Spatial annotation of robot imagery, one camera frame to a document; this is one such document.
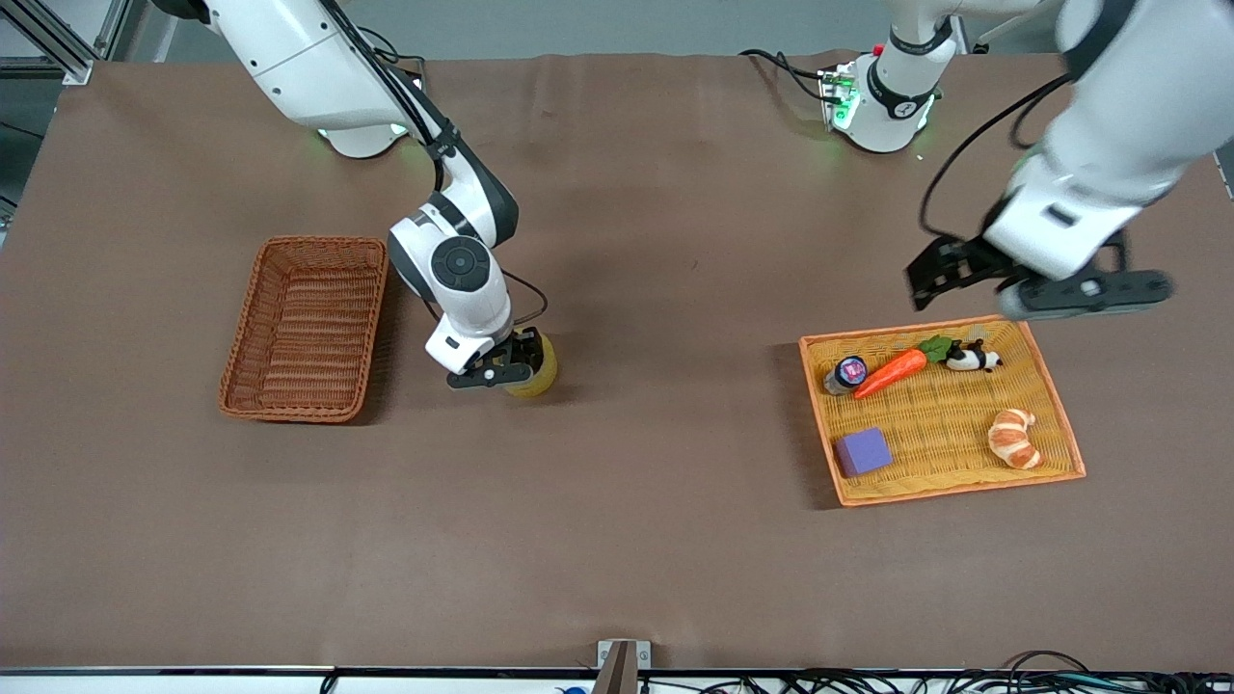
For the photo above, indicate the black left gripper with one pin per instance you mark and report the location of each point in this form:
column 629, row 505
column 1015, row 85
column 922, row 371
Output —
column 969, row 258

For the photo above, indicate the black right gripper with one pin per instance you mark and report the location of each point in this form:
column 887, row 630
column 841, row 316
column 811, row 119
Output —
column 526, row 351

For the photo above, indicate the clear yellowish tape roll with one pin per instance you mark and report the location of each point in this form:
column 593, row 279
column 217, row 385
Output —
column 540, row 383

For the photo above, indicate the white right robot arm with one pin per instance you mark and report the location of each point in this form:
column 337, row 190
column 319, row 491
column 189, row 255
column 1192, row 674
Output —
column 289, row 58

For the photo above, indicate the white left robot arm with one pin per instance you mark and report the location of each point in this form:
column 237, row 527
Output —
column 1138, row 96

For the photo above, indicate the yellow orange-rimmed flat basket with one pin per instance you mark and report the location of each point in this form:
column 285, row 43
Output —
column 945, row 453

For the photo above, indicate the brown wicker basket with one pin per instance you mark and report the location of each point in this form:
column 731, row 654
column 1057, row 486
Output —
column 308, row 328

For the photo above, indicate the black white panda toy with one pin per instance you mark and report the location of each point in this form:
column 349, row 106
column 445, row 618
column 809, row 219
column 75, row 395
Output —
column 969, row 360

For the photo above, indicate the orange toy carrot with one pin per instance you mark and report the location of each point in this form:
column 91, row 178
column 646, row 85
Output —
column 892, row 371

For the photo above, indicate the small bottle blue lid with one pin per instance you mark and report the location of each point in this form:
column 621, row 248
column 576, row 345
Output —
column 850, row 372

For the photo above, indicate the brown table cover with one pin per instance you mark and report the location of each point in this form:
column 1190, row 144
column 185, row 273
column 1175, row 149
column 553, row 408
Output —
column 617, row 482

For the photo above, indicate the toy croissant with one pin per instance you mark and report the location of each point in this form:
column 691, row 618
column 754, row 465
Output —
column 1012, row 441

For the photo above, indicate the purple cube block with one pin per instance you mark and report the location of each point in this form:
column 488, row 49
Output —
column 863, row 453

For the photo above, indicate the grey metal camera bracket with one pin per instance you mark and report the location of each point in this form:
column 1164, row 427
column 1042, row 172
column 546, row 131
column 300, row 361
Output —
column 617, row 670

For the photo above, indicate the aluminium frame profile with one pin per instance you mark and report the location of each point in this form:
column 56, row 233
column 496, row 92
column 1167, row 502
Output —
column 77, row 69

